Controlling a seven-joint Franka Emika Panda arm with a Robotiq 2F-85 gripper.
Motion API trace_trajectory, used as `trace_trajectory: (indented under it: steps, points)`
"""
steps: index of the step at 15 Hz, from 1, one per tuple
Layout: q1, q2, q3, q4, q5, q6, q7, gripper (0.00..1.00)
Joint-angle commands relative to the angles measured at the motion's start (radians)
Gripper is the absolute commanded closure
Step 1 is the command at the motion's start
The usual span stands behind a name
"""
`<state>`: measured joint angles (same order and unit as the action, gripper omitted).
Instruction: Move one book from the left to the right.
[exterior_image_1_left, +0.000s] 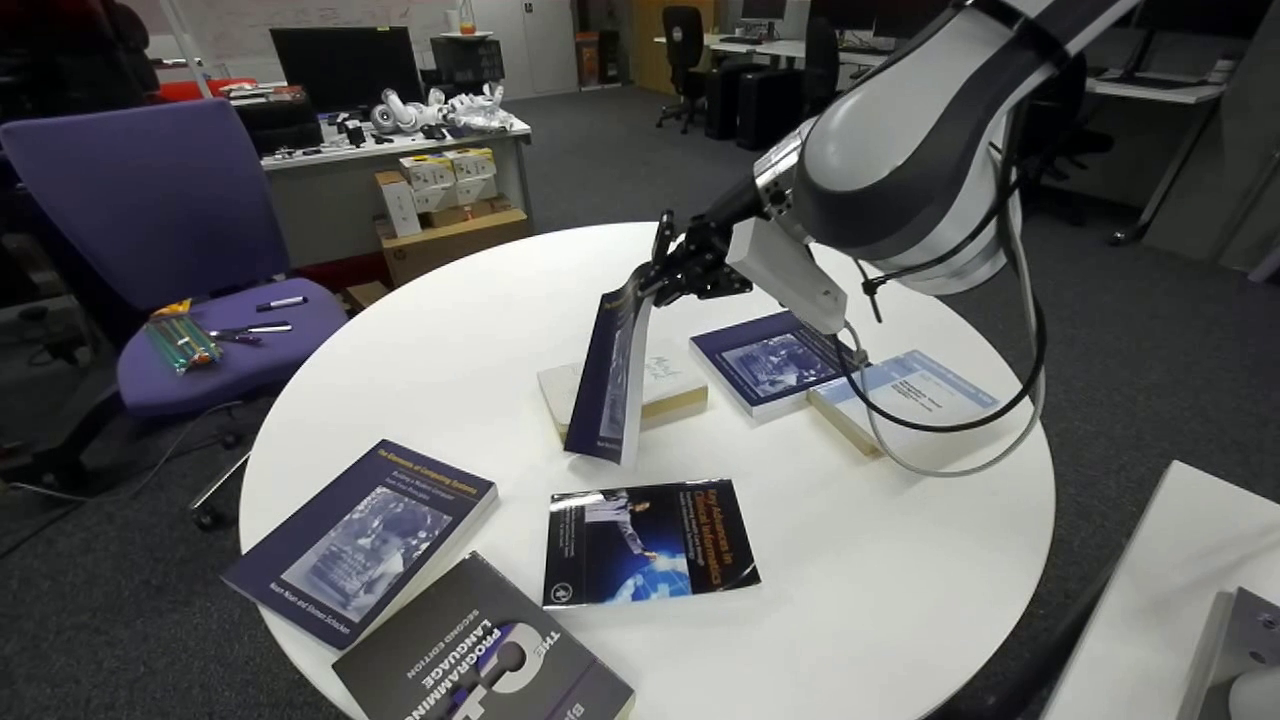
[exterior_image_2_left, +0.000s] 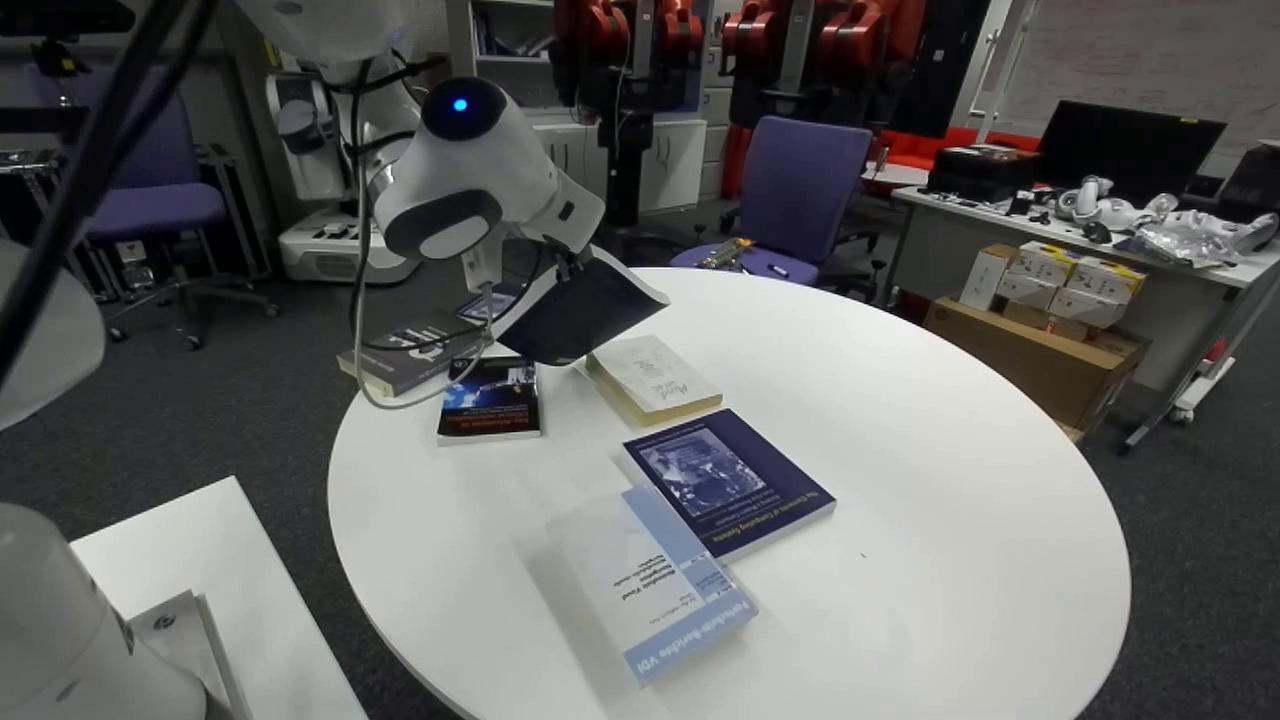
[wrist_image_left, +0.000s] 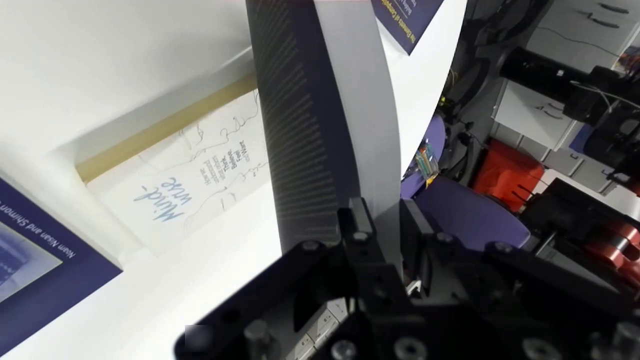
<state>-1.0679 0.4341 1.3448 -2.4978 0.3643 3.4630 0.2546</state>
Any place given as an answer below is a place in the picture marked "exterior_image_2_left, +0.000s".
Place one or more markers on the dark blue book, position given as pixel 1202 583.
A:
pixel 726 480
pixel 573 306

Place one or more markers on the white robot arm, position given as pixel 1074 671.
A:
pixel 468 172

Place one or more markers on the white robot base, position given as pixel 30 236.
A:
pixel 326 245

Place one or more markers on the cream white book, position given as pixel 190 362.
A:
pixel 648 384

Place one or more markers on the black orange blue book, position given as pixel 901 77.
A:
pixel 491 398

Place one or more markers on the light blue white book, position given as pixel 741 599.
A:
pixel 633 589

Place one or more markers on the dark grey book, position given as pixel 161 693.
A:
pixel 404 362

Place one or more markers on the purple office chair near table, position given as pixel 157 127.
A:
pixel 796 185

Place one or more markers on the cardboard box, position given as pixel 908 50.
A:
pixel 1068 379

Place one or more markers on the purple office chair far left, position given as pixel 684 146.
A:
pixel 157 192

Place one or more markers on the black monitor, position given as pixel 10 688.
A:
pixel 1138 152

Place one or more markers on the grey desk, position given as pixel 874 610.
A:
pixel 1179 315

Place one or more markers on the crumpled plastic bags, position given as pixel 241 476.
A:
pixel 1160 224

